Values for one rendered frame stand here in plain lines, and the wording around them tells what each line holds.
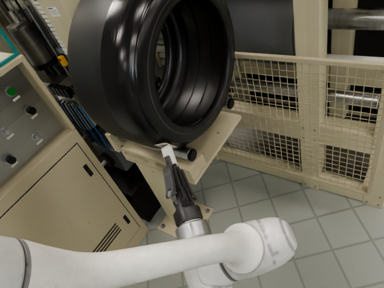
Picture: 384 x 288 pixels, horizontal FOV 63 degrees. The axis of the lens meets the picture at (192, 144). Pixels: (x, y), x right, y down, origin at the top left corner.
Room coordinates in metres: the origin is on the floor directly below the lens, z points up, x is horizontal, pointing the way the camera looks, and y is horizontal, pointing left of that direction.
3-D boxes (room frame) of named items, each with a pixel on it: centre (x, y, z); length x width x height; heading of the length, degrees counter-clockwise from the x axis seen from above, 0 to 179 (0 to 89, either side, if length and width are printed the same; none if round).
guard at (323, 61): (1.04, -0.37, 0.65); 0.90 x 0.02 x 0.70; 42
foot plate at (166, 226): (1.17, 0.21, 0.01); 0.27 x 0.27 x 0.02; 42
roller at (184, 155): (0.89, 0.13, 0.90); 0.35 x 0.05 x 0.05; 42
